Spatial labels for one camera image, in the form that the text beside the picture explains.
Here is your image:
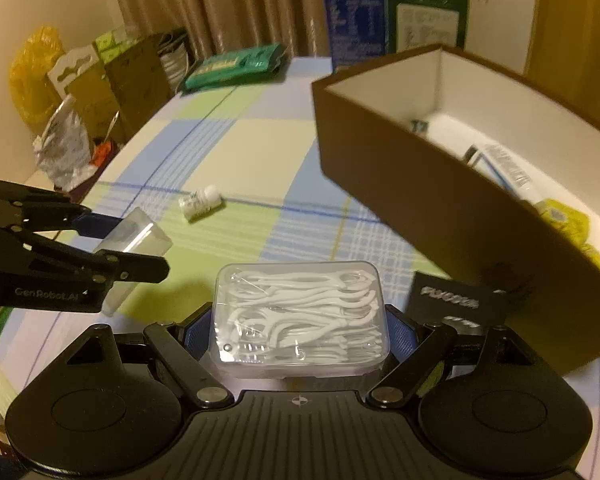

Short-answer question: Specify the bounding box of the blue printed carton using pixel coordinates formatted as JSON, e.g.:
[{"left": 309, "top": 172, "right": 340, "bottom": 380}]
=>
[{"left": 320, "top": 0, "right": 387, "bottom": 73}]

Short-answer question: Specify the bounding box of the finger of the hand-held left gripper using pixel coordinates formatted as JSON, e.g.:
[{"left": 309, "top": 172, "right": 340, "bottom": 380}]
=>
[
  {"left": 0, "top": 226, "right": 171, "bottom": 292},
  {"left": 0, "top": 180, "right": 123, "bottom": 241}
]

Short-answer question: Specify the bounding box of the gold curtain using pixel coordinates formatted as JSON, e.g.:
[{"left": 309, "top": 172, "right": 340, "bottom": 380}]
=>
[{"left": 522, "top": 0, "right": 600, "bottom": 128}]

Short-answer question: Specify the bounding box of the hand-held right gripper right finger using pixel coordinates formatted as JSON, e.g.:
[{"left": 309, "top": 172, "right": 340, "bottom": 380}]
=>
[{"left": 367, "top": 305, "right": 546, "bottom": 407}]

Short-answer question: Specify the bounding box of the green printed carton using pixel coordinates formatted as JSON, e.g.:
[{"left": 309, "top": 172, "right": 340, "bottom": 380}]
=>
[{"left": 385, "top": 0, "right": 470, "bottom": 56}]

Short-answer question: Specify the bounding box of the crumpled white plastic bag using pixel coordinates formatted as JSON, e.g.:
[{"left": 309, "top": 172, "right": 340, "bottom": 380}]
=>
[{"left": 32, "top": 95, "right": 98, "bottom": 192}]

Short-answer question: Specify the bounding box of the green foil packet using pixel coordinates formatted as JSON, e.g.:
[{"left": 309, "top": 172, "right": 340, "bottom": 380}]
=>
[{"left": 182, "top": 44, "right": 288, "bottom": 93}]

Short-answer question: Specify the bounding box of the yellow packet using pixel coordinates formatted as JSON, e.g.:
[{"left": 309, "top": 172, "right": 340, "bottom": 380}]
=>
[{"left": 534, "top": 199, "right": 600, "bottom": 267}]

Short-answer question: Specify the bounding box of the white toothpaste tube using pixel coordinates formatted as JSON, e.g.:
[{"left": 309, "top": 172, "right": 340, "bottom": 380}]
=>
[{"left": 462, "top": 142, "right": 543, "bottom": 202}]

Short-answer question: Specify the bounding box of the beige shiny curtain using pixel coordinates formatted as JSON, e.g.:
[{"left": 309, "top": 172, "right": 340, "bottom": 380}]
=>
[{"left": 105, "top": 0, "right": 331, "bottom": 58}]

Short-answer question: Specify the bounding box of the brown cardboard box white inside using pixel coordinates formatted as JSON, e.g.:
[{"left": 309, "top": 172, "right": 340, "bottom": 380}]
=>
[{"left": 311, "top": 44, "right": 600, "bottom": 376}]

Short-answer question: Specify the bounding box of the clear box of floss picks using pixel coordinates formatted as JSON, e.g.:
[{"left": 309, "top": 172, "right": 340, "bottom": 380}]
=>
[{"left": 206, "top": 260, "right": 392, "bottom": 380}]

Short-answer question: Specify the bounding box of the black small card box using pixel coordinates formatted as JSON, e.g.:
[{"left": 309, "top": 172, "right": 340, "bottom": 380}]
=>
[{"left": 404, "top": 270, "right": 510, "bottom": 347}]

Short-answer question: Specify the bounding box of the cardboard box with white flap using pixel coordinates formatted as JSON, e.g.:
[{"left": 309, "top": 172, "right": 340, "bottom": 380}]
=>
[{"left": 47, "top": 44, "right": 127, "bottom": 142}]

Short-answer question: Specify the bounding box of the green and white small box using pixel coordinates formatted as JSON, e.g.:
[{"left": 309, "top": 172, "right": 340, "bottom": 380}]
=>
[{"left": 92, "top": 27, "right": 138, "bottom": 63}]

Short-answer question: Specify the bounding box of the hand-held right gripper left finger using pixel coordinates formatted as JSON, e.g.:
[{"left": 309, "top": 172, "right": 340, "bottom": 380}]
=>
[{"left": 60, "top": 302, "right": 236, "bottom": 408}]

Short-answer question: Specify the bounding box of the orange wrapper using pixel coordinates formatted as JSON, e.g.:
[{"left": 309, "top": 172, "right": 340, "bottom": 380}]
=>
[{"left": 92, "top": 140, "right": 116, "bottom": 167}]

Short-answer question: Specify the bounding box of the white bag with handles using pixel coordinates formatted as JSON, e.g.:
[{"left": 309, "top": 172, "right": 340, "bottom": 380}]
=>
[{"left": 157, "top": 30, "right": 192, "bottom": 93}]

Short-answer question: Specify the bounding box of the yellow plastic bag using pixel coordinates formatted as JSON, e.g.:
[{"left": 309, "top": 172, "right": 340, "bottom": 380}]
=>
[{"left": 9, "top": 26, "right": 63, "bottom": 136}]

